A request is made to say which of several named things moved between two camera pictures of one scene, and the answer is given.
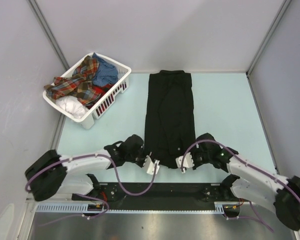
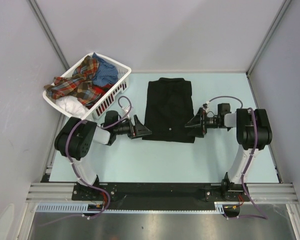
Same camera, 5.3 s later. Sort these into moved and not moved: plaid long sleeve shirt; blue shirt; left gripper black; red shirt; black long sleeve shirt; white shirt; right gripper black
Moved: black long sleeve shirt; left gripper black; right gripper black
Not moved: white shirt; blue shirt; plaid long sleeve shirt; red shirt
